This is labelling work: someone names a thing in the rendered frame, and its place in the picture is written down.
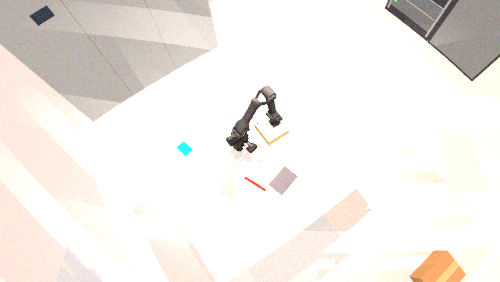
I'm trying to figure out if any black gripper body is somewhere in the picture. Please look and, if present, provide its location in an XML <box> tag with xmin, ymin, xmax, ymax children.
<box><xmin>240</xmin><ymin>135</ymin><xmax>257</xmax><ymax>153</ymax></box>

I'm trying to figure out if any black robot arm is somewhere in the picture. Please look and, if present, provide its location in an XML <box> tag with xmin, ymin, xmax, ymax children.
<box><xmin>225</xmin><ymin>85</ymin><xmax>284</xmax><ymax>152</ymax></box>

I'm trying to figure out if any cyan flat plate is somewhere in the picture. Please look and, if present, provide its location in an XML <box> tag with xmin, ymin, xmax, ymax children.
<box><xmin>177</xmin><ymin>141</ymin><xmax>192</xmax><ymax>156</ymax></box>

